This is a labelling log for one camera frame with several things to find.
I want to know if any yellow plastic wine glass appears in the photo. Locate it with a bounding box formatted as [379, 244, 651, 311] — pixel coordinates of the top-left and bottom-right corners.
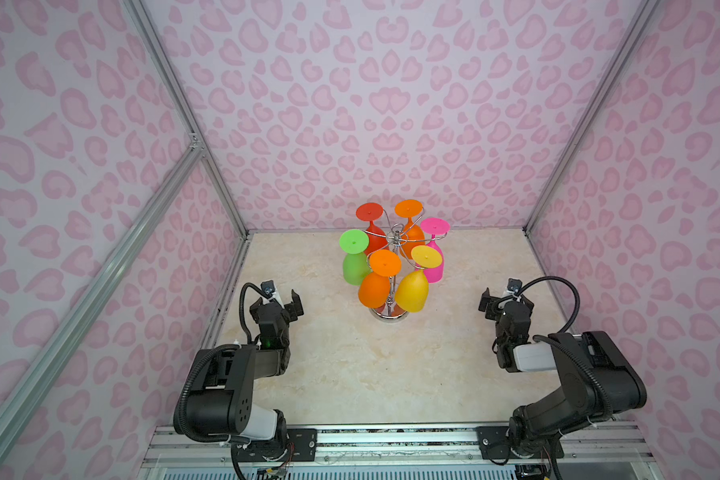
[395, 245, 443, 313]

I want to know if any pink plastic wine glass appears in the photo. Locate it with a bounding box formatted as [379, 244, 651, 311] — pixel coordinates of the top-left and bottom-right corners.
[420, 218, 451, 284]

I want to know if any orange back wine glass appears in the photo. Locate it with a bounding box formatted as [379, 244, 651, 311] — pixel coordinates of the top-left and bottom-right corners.
[395, 199, 425, 260]

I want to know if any orange wine glass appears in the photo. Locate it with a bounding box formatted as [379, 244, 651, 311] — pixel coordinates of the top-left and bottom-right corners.
[358, 250, 402, 309]
[395, 199, 425, 260]

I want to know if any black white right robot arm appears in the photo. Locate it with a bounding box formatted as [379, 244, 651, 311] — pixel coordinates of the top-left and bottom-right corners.
[478, 290, 648, 465]

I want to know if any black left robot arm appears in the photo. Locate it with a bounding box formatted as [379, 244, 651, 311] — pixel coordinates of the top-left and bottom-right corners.
[173, 291, 304, 461]

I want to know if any green plastic wine glass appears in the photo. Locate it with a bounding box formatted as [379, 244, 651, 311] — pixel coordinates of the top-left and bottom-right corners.
[339, 229, 370, 287]

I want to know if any orange front wine glass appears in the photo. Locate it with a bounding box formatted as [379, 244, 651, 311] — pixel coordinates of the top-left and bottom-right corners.
[358, 250, 402, 309]

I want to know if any chrome wine glass rack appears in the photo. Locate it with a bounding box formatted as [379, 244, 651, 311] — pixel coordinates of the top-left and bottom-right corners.
[368, 204, 410, 323]

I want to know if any red plastic wine glass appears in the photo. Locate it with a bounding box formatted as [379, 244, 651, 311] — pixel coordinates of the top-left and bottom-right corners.
[356, 202, 388, 256]

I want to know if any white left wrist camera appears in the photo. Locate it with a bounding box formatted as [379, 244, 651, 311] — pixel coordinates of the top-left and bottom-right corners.
[260, 280, 283, 305]

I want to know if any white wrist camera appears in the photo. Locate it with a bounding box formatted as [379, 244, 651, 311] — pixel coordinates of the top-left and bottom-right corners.
[260, 280, 283, 305]
[504, 278, 523, 298]

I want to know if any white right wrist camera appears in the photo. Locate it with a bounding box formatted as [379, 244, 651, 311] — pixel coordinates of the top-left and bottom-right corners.
[504, 278, 523, 298]

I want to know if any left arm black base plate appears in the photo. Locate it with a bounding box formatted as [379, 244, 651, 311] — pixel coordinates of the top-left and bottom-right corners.
[238, 428, 317, 463]

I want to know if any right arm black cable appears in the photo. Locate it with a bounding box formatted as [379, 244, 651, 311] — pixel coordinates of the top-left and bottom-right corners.
[515, 275, 614, 421]

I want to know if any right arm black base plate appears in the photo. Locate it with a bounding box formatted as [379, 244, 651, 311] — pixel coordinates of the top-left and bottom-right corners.
[476, 426, 565, 466]

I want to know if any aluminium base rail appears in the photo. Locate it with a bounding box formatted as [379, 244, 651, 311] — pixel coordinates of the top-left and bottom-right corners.
[137, 421, 662, 479]

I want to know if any aluminium frame post left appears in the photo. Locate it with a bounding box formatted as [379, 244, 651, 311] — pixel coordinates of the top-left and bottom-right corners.
[123, 0, 249, 239]

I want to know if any aluminium frame post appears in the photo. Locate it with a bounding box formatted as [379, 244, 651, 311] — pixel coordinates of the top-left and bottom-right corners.
[523, 0, 662, 237]
[123, 0, 249, 239]

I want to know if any aluminium diagonal frame bar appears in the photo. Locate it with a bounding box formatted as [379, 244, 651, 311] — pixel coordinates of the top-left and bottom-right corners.
[0, 145, 203, 466]

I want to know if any aluminium frame post right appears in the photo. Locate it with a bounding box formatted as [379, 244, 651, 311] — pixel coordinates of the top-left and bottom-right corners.
[523, 0, 662, 237]

